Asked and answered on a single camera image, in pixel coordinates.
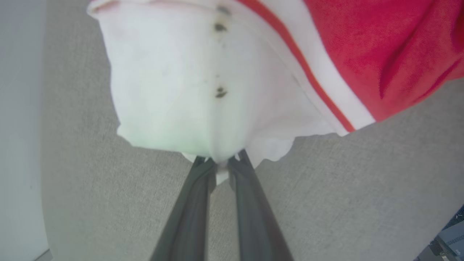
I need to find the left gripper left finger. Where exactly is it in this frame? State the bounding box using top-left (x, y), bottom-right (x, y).
top-left (150, 156), bottom-right (218, 261)

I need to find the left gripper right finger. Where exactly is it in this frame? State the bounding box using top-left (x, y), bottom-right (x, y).
top-left (227, 149), bottom-right (295, 261)

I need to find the red and white jersey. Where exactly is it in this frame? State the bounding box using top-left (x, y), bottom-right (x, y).
top-left (86, 0), bottom-right (464, 186)

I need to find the grey fabric sofa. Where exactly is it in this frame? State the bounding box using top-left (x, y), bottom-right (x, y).
top-left (39, 0), bottom-right (464, 261)

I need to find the dark grey machine housing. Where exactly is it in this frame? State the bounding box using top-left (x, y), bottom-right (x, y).
top-left (413, 205), bottom-right (464, 261)

